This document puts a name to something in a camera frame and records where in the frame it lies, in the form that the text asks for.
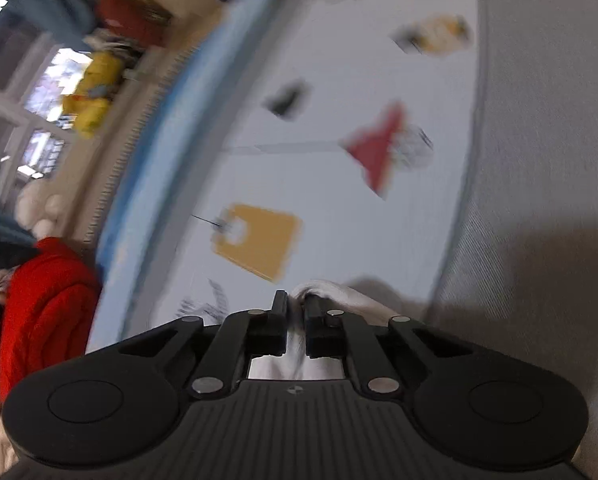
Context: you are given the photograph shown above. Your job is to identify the yellow plush toys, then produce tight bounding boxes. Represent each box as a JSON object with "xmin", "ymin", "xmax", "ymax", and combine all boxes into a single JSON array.
[{"xmin": 62, "ymin": 50, "xmax": 126, "ymax": 139}]

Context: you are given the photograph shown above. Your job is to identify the red knitted cushion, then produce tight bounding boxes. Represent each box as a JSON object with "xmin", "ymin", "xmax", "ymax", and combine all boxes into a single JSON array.
[{"xmin": 0, "ymin": 237, "xmax": 102, "ymax": 401}]

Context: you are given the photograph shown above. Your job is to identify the printed grey white bedsheet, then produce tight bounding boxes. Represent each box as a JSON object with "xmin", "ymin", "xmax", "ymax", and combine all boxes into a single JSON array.
[{"xmin": 86, "ymin": 0, "xmax": 598, "ymax": 480}]

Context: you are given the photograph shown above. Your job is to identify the window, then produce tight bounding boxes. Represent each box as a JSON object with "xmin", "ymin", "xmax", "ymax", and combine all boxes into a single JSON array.
[{"xmin": 0, "ymin": 0, "xmax": 95, "ymax": 196}]

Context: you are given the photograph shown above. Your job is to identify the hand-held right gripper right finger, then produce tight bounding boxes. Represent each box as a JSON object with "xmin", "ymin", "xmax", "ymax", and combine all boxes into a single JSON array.
[{"xmin": 304, "ymin": 295, "xmax": 486, "ymax": 401}]

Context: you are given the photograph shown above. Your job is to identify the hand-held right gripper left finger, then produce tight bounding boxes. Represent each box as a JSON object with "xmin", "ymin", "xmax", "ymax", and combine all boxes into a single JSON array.
[{"xmin": 119, "ymin": 290, "xmax": 290, "ymax": 402}]

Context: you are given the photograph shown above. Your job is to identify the white plush toy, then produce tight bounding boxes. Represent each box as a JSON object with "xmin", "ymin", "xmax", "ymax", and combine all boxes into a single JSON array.
[{"xmin": 16, "ymin": 182, "xmax": 71, "ymax": 241}]

